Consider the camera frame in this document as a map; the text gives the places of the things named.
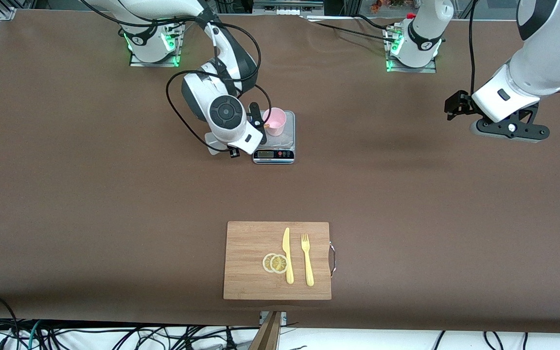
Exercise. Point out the yellow plastic fork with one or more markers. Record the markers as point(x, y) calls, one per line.
point(309, 272)

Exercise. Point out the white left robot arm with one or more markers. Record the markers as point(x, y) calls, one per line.
point(552, 48)

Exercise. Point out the silver digital kitchen scale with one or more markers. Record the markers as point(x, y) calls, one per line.
point(280, 146)

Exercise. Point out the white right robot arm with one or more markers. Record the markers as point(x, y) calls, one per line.
point(224, 112)

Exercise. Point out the small metal table bracket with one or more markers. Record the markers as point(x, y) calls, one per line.
point(284, 317)

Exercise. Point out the yellow plastic knife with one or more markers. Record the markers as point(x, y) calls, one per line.
point(289, 272)

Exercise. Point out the black left camera mount bracket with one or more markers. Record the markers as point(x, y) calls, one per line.
point(517, 118)

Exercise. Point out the grey metal frame with strip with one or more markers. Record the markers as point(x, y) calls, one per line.
point(287, 10)

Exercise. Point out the bamboo cutting board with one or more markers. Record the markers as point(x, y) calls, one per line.
point(246, 272)

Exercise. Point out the pink plastic cup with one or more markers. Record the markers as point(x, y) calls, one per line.
point(277, 116)

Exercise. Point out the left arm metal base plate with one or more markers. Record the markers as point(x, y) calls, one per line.
point(428, 70)

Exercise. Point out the wooden beam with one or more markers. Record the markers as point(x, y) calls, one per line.
point(268, 335)

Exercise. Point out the aluminium frame corner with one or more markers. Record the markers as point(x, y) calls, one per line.
point(5, 12)

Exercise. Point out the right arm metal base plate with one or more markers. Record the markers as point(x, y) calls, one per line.
point(136, 63)

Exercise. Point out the yellow lemon slice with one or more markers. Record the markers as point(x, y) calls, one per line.
point(266, 262)
point(279, 264)

